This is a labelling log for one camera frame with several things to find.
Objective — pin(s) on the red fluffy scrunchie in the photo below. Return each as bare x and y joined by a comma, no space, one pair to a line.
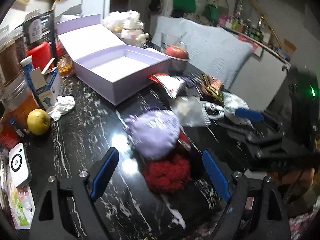
168,175

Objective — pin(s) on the white portable device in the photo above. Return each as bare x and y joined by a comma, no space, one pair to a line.
19,166

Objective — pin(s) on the orange liquid jar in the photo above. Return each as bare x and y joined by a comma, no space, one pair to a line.
18,99

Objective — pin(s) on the green tote bag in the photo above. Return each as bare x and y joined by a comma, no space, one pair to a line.
187,6

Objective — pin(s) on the white refrigerator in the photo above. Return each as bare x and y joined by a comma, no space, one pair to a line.
82,8

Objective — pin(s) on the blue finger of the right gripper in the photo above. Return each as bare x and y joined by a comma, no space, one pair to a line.
249,114

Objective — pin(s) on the metal bowl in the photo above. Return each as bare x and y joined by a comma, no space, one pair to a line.
177,66

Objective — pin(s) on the white blue carton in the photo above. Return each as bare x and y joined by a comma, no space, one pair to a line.
48,85

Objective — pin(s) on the red snack packet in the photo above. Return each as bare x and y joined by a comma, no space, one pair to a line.
157,77

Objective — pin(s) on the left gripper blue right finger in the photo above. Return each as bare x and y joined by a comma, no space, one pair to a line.
217,177

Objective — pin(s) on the light blue leaf cushion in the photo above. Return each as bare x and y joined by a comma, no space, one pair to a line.
212,50

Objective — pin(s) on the brown gold snack bag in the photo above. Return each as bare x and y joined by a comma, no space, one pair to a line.
212,88

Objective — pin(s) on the crumpled white tissue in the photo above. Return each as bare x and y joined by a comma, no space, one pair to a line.
63,106

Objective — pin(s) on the red apple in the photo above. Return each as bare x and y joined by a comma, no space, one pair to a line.
176,52

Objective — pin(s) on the glass mug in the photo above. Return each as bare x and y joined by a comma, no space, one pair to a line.
172,40

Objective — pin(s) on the blue white tube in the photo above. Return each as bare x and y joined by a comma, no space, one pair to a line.
27,67

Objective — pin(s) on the lavender open gift box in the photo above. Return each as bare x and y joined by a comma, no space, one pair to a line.
102,61

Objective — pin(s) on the yellow apple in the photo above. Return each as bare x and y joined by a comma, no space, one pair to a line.
38,122

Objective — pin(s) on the silver purple snack packet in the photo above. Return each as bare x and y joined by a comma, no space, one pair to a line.
173,85

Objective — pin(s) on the white patterned snack bag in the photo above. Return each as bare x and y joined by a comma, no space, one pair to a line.
231,103

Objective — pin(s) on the clear plastic bag of snacks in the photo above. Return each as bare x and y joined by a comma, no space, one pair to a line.
114,21

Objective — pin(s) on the dark lidded jar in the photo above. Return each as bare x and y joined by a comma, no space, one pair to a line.
32,27

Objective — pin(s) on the lavender drawstring pouch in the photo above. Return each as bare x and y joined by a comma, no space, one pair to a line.
154,133

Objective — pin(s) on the clear plastic pillow bag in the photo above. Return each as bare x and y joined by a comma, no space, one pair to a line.
190,111

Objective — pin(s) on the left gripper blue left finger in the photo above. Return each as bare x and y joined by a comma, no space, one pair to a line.
101,172

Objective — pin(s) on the white cabinet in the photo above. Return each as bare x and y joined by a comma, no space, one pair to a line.
261,75

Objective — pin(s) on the red plastic container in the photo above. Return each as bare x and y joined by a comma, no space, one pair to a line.
41,55

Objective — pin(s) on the cream cartoon water bottle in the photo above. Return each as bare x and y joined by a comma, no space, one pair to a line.
132,29

